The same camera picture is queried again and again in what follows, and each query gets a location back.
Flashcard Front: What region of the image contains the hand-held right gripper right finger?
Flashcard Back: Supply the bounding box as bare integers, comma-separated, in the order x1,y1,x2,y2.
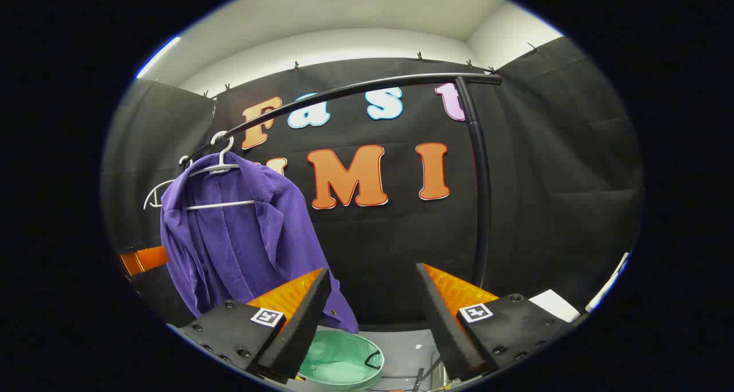
416,262,574,382

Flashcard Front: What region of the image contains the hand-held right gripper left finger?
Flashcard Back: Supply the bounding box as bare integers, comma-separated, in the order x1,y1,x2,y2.
166,268,333,384

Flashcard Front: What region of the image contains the green laundry hamper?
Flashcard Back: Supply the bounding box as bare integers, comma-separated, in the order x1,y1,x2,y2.
298,329,386,390

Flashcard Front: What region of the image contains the white plastic hanger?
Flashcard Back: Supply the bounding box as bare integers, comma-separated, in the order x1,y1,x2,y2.
183,131,256,211
143,156,193,210

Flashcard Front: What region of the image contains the purple corduroy jacket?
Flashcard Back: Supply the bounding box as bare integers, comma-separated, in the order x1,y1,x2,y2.
159,152,360,334

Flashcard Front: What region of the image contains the black clothes rack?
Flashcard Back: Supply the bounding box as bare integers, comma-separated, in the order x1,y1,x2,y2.
183,72,503,291

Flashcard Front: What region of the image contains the white flat board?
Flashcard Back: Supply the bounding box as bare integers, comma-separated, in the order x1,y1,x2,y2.
528,289,581,324

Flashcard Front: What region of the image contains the white panel edge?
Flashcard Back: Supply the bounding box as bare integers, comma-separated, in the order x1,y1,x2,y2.
585,252,631,313

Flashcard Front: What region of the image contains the black backdrop cloth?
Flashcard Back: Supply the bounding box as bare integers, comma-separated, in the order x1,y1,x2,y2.
102,36,644,332

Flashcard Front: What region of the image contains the row of backdrop clips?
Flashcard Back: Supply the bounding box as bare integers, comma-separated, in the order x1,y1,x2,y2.
152,42,542,100

